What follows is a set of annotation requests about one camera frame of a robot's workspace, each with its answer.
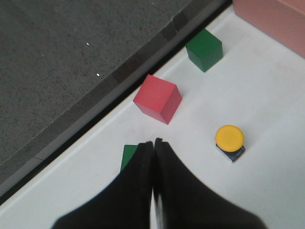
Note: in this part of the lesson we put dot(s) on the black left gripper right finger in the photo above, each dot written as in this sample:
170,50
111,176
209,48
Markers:
182,201

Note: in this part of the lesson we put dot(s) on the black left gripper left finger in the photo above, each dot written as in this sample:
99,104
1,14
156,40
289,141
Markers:
124,204

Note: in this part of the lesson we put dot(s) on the yellow push button switch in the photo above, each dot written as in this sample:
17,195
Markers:
229,139

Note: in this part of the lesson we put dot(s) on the green cube left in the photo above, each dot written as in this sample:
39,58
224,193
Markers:
128,152

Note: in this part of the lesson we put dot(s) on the green cube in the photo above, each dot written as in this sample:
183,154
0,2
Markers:
204,50
128,152

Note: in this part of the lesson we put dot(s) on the pink cube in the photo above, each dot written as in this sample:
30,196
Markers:
158,98

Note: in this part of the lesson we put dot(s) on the green cube middle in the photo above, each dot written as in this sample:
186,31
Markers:
204,50

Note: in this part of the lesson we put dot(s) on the pink plastic bin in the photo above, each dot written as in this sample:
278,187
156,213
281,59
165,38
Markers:
283,20

